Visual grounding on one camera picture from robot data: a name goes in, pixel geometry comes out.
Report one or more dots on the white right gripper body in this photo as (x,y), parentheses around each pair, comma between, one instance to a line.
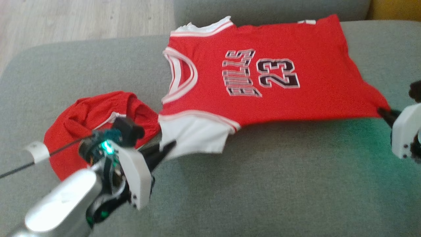
(406,131)

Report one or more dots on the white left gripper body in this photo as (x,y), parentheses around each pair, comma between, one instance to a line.
(136,174)

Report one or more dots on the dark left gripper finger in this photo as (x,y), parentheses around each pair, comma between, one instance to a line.
(158,151)
(156,164)

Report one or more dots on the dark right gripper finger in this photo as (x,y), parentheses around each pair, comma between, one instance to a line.
(388,116)

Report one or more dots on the red shorts with white stripe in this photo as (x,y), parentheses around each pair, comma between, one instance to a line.
(82,131)

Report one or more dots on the red basketball jersey number 23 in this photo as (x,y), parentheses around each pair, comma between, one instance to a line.
(279,92)

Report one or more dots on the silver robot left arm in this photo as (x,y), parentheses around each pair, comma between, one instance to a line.
(65,200)

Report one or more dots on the yellow pillow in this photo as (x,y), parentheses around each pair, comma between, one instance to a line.
(394,10)

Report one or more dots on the grey sofa seat cushion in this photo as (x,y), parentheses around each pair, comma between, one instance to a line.
(263,184)

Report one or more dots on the grey sofa back cushion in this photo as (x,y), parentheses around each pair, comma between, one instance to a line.
(269,11)

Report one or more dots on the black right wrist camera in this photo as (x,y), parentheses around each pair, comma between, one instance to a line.
(416,91)

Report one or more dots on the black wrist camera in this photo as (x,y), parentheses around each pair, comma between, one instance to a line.
(416,91)
(123,135)

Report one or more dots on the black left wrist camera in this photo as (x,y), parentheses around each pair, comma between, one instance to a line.
(123,135)

